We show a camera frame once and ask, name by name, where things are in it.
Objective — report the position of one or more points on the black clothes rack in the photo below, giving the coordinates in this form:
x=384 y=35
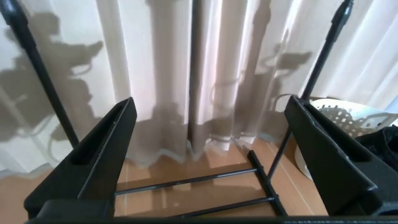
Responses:
x=186 y=181

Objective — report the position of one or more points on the white curtain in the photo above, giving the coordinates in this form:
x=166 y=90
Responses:
x=140 y=46

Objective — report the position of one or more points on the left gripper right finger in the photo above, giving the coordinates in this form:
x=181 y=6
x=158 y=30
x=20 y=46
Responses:
x=329 y=174

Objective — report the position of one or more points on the white laundry basket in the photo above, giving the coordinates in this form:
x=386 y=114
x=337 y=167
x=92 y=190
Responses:
x=342 y=115

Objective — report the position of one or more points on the black shorts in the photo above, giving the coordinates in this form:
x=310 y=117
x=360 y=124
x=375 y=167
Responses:
x=385 y=143

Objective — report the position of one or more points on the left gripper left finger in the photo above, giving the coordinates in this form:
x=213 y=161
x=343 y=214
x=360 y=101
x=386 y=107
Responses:
x=99 y=174

